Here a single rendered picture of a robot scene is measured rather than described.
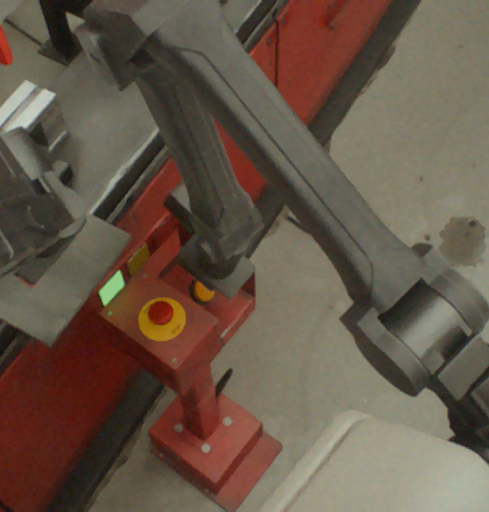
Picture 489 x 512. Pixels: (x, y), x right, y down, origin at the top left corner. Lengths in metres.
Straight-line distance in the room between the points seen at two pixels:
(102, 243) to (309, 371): 1.07
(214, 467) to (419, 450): 1.31
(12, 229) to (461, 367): 0.42
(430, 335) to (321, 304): 1.42
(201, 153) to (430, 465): 0.45
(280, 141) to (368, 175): 1.69
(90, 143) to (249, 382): 0.91
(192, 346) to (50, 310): 0.28
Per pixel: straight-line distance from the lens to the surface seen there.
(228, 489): 1.98
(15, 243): 0.78
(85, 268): 1.08
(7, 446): 1.44
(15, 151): 0.89
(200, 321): 1.27
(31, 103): 1.30
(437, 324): 0.74
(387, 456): 0.60
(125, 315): 1.29
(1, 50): 1.07
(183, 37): 0.68
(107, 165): 1.32
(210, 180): 0.93
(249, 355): 2.09
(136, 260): 1.29
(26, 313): 1.07
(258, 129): 0.68
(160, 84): 0.80
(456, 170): 2.42
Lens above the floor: 1.93
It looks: 61 degrees down
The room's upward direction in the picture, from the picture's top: 2 degrees counter-clockwise
